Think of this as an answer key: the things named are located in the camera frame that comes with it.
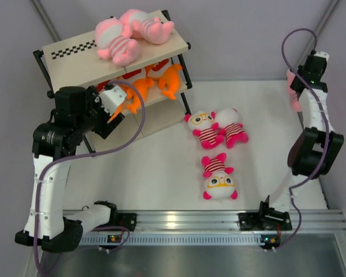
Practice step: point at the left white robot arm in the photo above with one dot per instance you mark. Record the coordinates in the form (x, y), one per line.
(52, 148)

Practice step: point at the orange shark plush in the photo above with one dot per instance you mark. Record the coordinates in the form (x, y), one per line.
(141, 82)
(166, 73)
(108, 85)

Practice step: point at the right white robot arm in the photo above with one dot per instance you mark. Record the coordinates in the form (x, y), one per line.
(314, 151)

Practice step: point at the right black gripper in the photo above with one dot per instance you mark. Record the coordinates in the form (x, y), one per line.
(293, 82)

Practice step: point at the white panda plush with glasses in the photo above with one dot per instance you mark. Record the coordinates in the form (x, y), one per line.
(203, 126)

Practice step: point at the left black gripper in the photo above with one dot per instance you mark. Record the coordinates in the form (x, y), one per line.
(104, 129)

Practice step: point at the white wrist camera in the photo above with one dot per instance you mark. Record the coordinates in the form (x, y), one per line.
(322, 55)
(112, 100)

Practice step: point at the aluminium mounting rail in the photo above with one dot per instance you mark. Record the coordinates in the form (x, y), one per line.
(313, 221)

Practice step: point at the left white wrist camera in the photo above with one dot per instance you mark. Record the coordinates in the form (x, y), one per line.
(112, 100)

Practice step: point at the beige three-tier shelf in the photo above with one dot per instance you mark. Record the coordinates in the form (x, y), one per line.
(75, 62)

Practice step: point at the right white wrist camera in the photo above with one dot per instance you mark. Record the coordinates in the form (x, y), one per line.
(322, 55)

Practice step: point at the white slotted cable duct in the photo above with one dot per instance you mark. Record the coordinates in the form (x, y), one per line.
(136, 239)

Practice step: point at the white panda plush front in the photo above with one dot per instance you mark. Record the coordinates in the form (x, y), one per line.
(218, 180)

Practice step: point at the white panda plush face down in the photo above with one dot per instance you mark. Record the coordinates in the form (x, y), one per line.
(230, 127)

